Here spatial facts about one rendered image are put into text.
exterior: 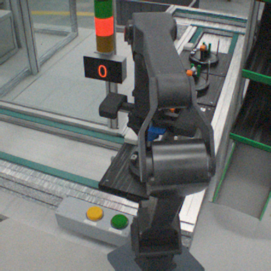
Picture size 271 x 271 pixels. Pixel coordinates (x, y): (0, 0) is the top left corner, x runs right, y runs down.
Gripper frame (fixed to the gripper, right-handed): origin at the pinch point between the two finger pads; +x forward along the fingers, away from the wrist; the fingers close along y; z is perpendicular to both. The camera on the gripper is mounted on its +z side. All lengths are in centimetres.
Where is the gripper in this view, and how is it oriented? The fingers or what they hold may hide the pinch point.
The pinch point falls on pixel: (149, 134)
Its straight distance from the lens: 68.5
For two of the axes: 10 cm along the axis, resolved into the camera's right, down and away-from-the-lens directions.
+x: 0.0, 7.7, 6.4
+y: -9.3, -2.3, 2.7
